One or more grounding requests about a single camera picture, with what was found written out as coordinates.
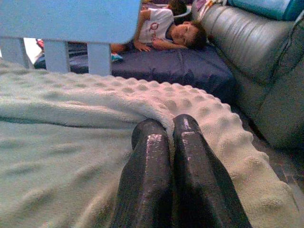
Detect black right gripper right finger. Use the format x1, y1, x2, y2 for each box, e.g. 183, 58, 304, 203
172, 114, 252, 228

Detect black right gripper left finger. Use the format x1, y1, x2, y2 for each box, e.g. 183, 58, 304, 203
111, 118, 174, 228

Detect cream dotted fleece pillow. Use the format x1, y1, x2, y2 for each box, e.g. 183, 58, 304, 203
0, 58, 300, 228

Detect grey green leather sofa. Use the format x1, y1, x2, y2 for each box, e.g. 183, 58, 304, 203
191, 0, 304, 152

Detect teal pillow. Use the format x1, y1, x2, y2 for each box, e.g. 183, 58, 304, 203
227, 0, 304, 22

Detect dark navy floor mattress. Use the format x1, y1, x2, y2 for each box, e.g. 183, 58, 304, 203
68, 44, 237, 105

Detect small teal shoe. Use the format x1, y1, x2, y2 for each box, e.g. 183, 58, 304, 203
110, 52, 124, 63

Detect child in white shirt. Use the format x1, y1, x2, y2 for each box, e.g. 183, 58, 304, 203
110, 7, 209, 53

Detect dark haired person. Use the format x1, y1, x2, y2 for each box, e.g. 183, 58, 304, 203
166, 0, 190, 16

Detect colourful patterned cloth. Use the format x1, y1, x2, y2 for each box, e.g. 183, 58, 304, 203
193, 0, 228, 17

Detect light blue plastic kids chair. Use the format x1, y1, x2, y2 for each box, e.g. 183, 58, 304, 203
0, 0, 143, 76

